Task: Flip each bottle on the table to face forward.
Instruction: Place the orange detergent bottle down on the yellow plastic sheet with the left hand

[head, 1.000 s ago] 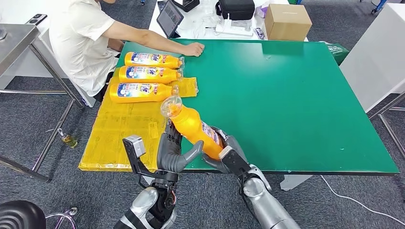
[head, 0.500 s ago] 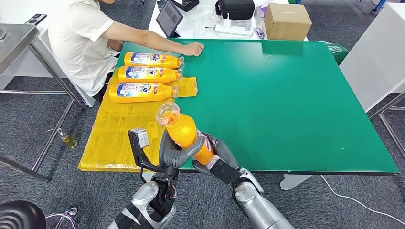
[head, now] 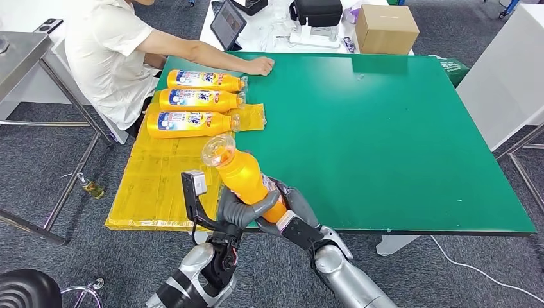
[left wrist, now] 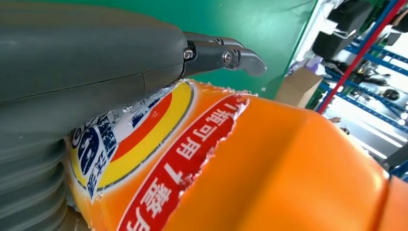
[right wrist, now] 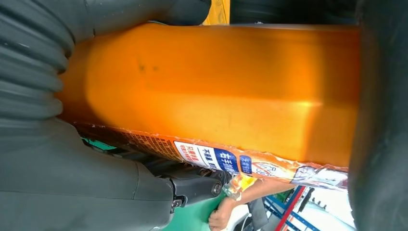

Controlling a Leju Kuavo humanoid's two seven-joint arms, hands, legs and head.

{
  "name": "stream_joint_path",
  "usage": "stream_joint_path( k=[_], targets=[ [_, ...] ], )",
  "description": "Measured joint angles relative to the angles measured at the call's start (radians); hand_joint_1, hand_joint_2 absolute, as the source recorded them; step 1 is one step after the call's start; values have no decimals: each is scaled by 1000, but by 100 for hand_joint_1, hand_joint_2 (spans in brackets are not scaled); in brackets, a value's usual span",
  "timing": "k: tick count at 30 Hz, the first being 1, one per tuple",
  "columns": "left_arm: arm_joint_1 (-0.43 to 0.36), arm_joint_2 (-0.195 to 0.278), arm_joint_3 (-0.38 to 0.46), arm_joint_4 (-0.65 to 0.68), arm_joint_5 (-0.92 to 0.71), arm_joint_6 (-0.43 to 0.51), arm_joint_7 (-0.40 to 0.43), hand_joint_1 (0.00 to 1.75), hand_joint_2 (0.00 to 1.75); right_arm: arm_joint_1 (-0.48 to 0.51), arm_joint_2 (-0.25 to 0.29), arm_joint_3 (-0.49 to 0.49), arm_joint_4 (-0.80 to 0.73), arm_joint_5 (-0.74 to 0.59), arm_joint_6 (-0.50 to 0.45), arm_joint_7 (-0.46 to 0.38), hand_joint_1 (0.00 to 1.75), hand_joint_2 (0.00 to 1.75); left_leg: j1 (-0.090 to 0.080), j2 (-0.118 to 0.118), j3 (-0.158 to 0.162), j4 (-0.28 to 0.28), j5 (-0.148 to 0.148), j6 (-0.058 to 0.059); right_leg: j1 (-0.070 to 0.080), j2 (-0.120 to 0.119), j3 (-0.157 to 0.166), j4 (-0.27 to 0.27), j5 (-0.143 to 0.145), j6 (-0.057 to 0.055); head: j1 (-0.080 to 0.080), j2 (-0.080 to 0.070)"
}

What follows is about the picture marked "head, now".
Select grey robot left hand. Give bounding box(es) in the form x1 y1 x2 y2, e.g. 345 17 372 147
217 187 282 230

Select white power strip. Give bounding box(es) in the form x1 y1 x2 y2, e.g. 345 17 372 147
289 19 341 49

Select black smartphone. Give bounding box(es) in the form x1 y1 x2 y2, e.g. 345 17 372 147
33 17 64 35

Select person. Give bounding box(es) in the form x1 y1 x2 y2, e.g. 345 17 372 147
64 0 276 137

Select orange detergent bottle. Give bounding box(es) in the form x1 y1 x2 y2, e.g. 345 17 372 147
167 69 249 93
158 88 248 114
200 133 289 225
146 110 242 139

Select person's right hand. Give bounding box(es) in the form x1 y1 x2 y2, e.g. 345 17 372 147
244 56 276 78

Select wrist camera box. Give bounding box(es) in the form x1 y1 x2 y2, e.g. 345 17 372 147
275 209 326 252
181 169 245 239

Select stainless steel table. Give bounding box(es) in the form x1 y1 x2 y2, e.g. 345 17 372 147
0 31 114 246

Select black tablet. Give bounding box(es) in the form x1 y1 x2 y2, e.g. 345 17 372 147
210 0 248 52

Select white floor cable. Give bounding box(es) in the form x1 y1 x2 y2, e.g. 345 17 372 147
430 234 544 304

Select steel frame legs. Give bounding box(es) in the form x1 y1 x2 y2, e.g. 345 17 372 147
495 121 544 216

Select white table leg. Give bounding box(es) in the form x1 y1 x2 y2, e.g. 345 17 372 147
376 234 421 257

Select green bag with white print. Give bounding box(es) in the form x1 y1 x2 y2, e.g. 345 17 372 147
435 56 470 89

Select pale purple tissue pack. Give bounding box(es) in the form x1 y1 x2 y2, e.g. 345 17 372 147
342 4 361 25

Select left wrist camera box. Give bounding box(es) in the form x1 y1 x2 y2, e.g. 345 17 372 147
181 169 245 239

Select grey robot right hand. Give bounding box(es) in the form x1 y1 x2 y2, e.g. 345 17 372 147
255 177 319 237

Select white cabinet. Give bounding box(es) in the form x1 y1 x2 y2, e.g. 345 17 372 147
455 3 544 151

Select chrome stool ring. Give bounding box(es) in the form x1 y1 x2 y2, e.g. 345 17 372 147
60 278 105 308

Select black carry case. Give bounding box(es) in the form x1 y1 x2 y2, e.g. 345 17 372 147
289 0 343 28

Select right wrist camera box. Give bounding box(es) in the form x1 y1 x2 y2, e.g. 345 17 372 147
275 209 326 252

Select small yellow liquid bottle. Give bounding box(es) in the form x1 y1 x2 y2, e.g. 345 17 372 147
76 172 106 201

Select yellow taped cardboard mat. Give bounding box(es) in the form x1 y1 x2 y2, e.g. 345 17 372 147
105 90 268 232

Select brown cardboard box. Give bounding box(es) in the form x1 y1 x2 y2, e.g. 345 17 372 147
355 4 420 56

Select blue metal rack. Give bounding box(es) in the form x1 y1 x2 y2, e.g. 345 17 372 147
484 0 522 20

